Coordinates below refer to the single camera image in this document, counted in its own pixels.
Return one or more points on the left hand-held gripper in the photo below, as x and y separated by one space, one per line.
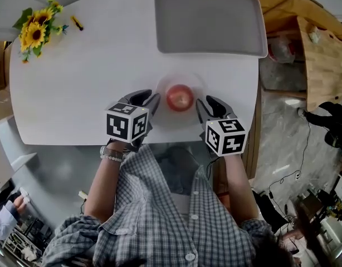
118 122

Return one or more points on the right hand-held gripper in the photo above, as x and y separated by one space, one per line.
226 138

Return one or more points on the white round plate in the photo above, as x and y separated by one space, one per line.
162 115

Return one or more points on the red apple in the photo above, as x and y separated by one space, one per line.
180 97

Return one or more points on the person's right forearm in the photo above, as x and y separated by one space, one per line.
239 188

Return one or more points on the person's left forearm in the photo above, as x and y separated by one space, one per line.
104 188

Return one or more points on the wooden panel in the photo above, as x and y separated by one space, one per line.
251 135

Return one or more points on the gray wristwatch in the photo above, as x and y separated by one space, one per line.
111 151

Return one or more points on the gray rectangular tray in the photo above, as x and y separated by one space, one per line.
210 18

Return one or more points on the clear plastic bag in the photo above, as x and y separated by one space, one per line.
282 50

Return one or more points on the yellow utility knife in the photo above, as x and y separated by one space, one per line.
77 23

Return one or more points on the white power strip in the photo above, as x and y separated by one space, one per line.
82 195

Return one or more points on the black bag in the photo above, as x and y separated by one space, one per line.
268 210

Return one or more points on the wooden table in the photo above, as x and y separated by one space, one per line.
324 65

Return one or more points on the checked shirt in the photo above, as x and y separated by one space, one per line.
160 227

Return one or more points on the small white object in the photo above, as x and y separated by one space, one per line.
314 35

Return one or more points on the artificial sunflowers in white vase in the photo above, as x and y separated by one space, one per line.
34 32

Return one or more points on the cluttered black equipment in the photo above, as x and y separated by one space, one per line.
327 202

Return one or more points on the white cabinet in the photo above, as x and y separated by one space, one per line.
4 154

